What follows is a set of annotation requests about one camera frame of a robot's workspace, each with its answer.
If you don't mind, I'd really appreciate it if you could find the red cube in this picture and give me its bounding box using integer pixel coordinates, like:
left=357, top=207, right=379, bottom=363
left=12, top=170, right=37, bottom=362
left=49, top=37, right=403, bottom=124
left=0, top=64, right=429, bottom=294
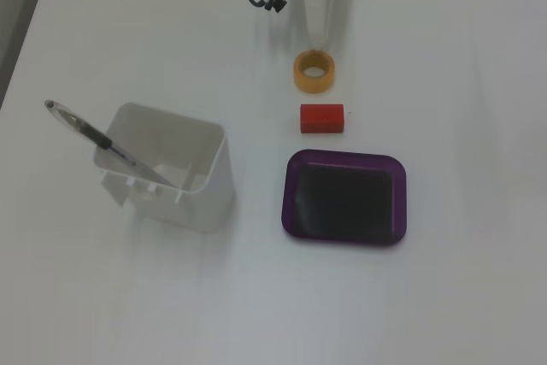
left=298, top=103, right=345, bottom=134

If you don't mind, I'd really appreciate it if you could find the yellow tape roll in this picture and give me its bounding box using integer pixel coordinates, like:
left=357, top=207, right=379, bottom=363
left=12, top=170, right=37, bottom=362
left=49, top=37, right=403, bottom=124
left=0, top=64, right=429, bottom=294
left=292, top=50, right=337, bottom=95

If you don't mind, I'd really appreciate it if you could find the purple metal tray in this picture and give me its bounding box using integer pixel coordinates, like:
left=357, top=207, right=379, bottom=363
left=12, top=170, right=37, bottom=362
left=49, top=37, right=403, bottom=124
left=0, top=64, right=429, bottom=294
left=280, top=149, right=408, bottom=249

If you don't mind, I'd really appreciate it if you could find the white plastic container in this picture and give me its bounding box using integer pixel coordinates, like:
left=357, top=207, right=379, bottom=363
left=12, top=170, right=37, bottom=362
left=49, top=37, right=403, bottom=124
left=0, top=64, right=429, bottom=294
left=92, top=102, right=236, bottom=234

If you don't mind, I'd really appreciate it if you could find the clear black pen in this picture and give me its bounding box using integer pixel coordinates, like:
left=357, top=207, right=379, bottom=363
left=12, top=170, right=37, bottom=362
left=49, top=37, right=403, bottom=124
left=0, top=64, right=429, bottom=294
left=44, top=98, right=179, bottom=189

